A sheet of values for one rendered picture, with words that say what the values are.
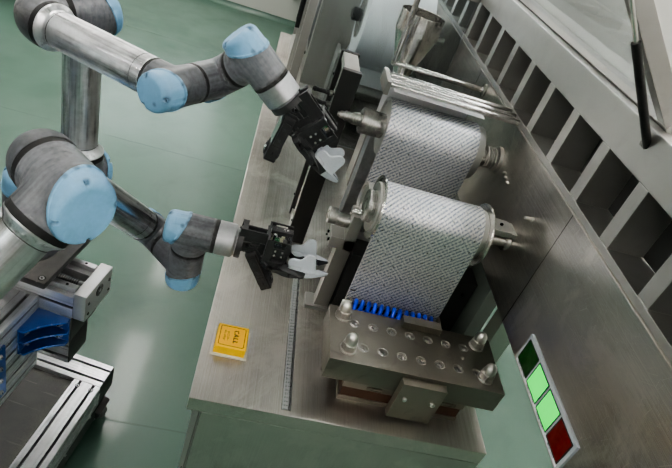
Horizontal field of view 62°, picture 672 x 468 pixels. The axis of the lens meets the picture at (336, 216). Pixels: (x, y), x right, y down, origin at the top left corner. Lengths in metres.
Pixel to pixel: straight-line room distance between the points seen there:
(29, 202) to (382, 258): 0.71
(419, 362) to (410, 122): 0.56
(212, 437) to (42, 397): 0.87
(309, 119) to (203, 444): 0.73
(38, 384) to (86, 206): 1.21
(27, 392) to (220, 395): 0.97
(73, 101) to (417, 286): 0.91
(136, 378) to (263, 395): 1.18
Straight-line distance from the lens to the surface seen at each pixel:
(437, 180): 1.45
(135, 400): 2.32
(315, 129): 1.12
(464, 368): 1.33
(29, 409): 2.05
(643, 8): 0.99
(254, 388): 1.26
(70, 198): 0.94
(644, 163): 1.07
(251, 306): 1.42
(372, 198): 1.23
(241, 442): 1.33
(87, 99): 1.47
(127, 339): 2.50
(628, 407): 0.98
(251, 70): 1.08
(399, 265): 1.29
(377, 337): 1.28
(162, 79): 1.03
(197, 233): 1.22
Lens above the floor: 1.88
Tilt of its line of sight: 32 degrees down
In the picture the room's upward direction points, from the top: 21 degrees clockwise
